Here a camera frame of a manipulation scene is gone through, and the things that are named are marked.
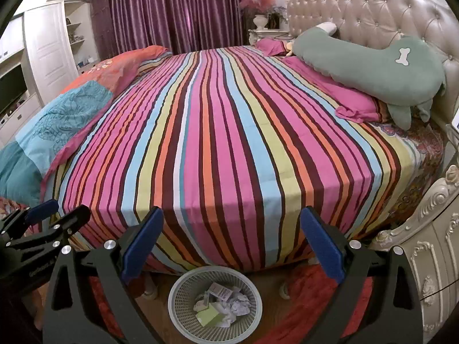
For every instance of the black television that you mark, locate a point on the black television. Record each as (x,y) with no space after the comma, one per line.
(10,89)

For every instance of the red shaggy rug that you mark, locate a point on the red shaggy rug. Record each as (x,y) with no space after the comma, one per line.
(304,308)

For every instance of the white paper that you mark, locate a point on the white paper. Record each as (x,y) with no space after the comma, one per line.
(200,305)
(239,305)

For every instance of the large pink pillow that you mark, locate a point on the large pink pillow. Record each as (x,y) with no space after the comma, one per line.
(351,102)

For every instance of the striped bedsheet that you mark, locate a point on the striped bedsheet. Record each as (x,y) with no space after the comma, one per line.
(233,168)

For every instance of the tablet screen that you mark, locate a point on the tablet screen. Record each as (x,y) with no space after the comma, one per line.
(456,120)

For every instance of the white wardrobe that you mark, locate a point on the white wardrobe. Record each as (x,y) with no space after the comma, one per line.
(50,50)

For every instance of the small cream nightstand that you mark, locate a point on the small cream nightstand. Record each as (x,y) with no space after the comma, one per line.
(267,36)

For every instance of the large green box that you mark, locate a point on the large green box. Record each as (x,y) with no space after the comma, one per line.
(209,318)

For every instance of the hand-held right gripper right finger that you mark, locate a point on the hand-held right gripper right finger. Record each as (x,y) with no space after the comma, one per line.
(322,247)

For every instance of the teal orange quilt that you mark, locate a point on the teal orange quilt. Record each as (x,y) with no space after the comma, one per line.
(53,122)

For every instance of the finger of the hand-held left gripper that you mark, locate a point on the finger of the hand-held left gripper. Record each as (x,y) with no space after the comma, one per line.
(71,220)
(41,210)

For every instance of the purple curtain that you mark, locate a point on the purple curtain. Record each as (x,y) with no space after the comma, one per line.
(172,10)

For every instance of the white vase with pink feathers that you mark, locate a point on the white vase with pink feathers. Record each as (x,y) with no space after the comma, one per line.
(260,21)

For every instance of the tufted cream headboard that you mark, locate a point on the tufted cream headboard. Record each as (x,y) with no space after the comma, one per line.
(369,3)

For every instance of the white mesh waste basket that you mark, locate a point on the white mesh waste basket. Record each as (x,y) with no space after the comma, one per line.
(179,315)

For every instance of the long white orange box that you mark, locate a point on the long white orange box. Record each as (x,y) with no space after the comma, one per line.
(220,290)

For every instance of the ornate cream nightstand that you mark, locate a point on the ornate cream nightstand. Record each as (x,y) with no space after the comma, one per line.
(434,229)

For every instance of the dark potted plant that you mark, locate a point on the dark potted plant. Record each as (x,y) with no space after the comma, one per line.
(277,16)

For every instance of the small pink pillow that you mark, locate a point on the small pink pillow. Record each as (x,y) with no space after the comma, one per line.
(272,46)

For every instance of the yellow plush toy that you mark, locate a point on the yellow plush toy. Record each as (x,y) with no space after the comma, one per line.
(291,46)

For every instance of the paisley bed skirt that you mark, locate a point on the paisley bed skirt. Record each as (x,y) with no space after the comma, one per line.
(412,172)

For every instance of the green dog plush pillow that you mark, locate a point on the green dog plush pillow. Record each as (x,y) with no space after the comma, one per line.
(365,62)

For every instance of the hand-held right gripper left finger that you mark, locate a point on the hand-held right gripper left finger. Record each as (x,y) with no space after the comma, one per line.
(140,247)

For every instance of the white television cabinet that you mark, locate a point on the white television cabinet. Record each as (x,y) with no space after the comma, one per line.
(18,125)

